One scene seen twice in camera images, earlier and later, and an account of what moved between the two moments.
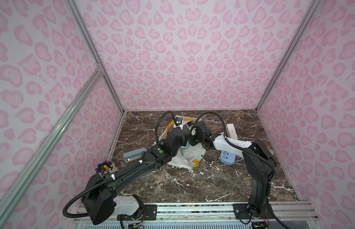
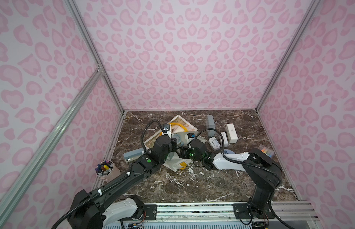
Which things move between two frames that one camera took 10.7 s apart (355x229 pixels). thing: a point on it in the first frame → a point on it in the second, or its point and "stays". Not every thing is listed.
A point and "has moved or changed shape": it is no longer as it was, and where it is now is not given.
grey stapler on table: [133, 155] stays
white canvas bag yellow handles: [188, 156] has moved or changed shape
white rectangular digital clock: [231, 131] stays
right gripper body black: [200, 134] → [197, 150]
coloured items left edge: [105, 167] stays
